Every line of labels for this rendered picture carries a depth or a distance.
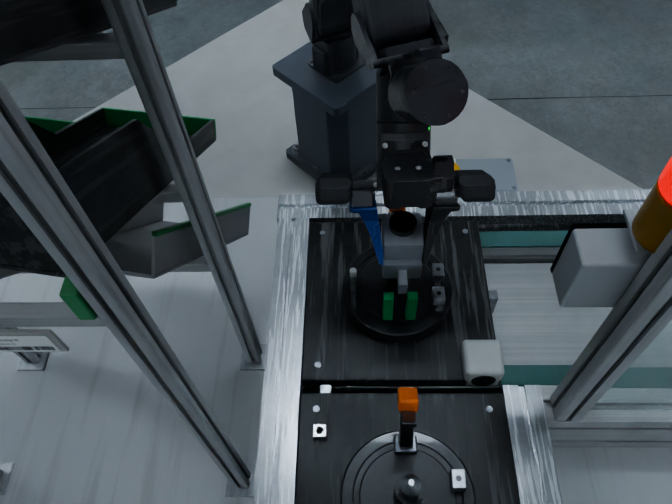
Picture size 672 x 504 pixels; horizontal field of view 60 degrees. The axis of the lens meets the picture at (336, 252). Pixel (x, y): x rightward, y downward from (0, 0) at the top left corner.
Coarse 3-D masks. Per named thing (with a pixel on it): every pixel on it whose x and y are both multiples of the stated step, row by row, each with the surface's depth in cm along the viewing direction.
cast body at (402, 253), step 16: (384, 224) 65; (400, 224) 64; (416, 224) 64; (384, 240) 64; (400, 240) 64; (416, 240) 64; (384, 256) 65; (400, 256) 65; (416, 256) 65; (384, 272) 67; (400, 272) 66; (416, 272) 67; (400, 288) 66
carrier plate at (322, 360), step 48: (336, 240) 82; (480, 240) 81; (336, 288) 78; (480, 288) 77; (336, 336) 74; (432, 336) 73; (480, 336) 73; (336, 384) 71; (384, 384) 71; (432, 384) 71
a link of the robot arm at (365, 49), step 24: (360, 24) 56; (432, 24) 57; (360, 48) 58; (384, 48) 55; (408, 48) 55; (432, 48) 50; (408, 72) 51; (432, 72) 51; (456, 72) 51; (408, 96) 51; (432, 96) 51; (456, 96) 51; (408, 120) 56; (432, 120) 52
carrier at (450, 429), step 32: (320, 416) 68; (352, 416) 68; (384, 416) 68; (416, 416) 67; (448, 416) 67; (480, 416) 67; (320, 448) 66; (352, 448) 66; (384, 448) 64; (416, 448) 63; (448, 448) 63; (480, 448) 65; (320, 480) 64; (352, 480) 62; (384, 480) 62; (416, 480) 56; (448, 480) 61; (480, 480) 63; (512, 480) 63
